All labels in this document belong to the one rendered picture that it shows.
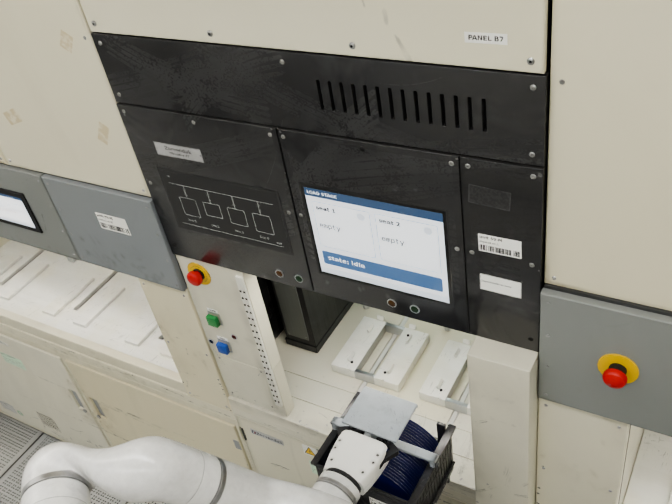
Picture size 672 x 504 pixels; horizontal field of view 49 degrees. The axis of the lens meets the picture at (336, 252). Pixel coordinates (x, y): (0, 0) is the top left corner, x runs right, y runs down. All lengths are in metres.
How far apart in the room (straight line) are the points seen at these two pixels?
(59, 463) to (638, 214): 0.94
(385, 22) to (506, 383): 0.69
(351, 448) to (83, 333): 1.34
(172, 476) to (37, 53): 0.95
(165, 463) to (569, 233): 0.71
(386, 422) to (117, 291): 1.41
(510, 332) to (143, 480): 0.69
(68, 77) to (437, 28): 0.86
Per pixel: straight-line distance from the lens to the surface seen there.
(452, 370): 2.05
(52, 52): 1.67
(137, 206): 1.76
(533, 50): 1.07
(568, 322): 1.33
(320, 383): 2.11
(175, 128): 1.52
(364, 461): 1.44
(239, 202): 1.53
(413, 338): 2.14
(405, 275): 1.41
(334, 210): 1.39
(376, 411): 1.51
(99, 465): 1.17
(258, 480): 1.27
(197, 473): 1.18
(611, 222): 1.19
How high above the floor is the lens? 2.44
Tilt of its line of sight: 39 degrees down
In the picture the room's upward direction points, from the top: 11 degrees counter-clockwise
